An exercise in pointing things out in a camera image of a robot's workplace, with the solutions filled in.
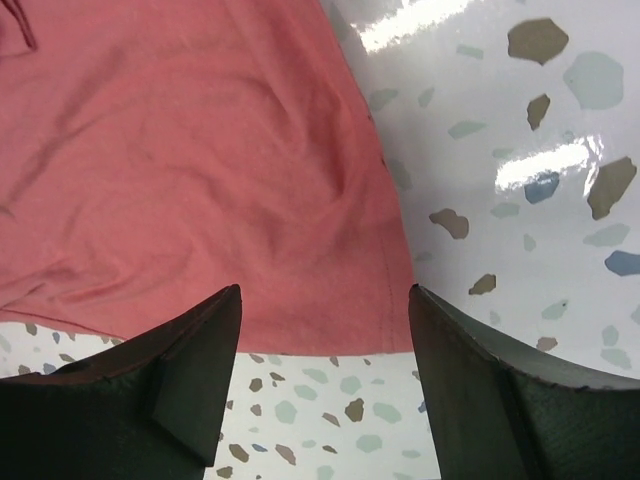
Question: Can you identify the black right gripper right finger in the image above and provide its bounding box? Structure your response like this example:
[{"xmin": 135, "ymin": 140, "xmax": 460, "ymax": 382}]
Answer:
[{"xmin": 409, "ymin": 285, "xmax": 639, "ymax": 479}]

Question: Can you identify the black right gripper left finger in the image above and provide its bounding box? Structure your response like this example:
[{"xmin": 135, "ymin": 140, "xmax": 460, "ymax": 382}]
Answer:
[{"xmin": 1, "ymin": 285, "xmax": 242, "ymax": 480}]

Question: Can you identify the salmon pink t shirt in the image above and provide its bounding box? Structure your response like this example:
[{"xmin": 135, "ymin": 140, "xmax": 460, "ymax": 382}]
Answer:
[{"xmin": 1, "ymin": 1, "xmax": 413, "ymax": 356}]

